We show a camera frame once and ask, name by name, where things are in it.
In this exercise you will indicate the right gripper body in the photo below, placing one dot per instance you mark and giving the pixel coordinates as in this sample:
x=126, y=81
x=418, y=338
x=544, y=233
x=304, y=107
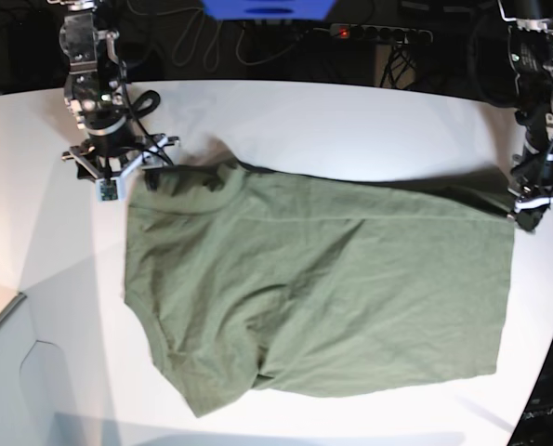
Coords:
x=118, y=151

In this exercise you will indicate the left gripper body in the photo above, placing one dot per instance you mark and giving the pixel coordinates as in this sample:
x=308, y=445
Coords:
x=532, y=180

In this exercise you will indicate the green t-shirt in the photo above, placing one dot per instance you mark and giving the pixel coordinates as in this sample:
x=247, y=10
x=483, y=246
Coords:
x=246, y=279

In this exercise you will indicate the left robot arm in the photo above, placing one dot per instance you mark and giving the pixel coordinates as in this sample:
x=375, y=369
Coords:
x=530, y=57

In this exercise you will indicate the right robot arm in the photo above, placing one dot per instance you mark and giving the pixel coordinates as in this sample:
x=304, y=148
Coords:
x=95, y=92

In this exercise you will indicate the blue box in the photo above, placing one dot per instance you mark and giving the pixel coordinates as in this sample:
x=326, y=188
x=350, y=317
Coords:
x=268, y=9

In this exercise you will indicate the black power strip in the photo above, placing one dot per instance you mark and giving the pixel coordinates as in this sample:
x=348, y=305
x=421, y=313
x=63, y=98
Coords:
x=381, y=34

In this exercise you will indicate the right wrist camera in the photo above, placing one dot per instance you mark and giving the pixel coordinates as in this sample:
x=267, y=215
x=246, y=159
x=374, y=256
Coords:
x=110, y=189

